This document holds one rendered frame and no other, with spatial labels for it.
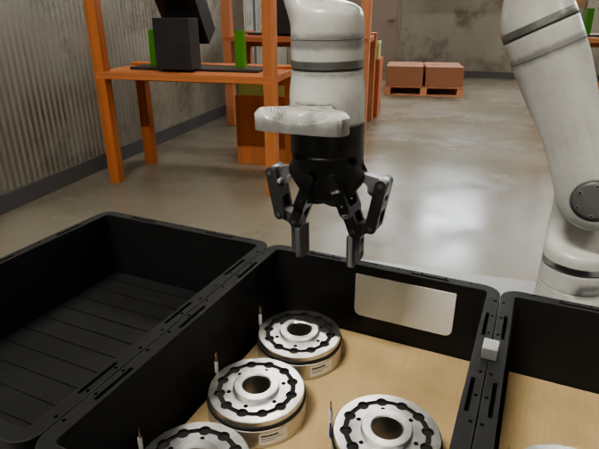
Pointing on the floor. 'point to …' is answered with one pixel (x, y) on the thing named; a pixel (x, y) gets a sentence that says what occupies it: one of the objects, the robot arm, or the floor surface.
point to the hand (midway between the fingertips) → (326, 248)
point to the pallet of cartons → (424, 78)
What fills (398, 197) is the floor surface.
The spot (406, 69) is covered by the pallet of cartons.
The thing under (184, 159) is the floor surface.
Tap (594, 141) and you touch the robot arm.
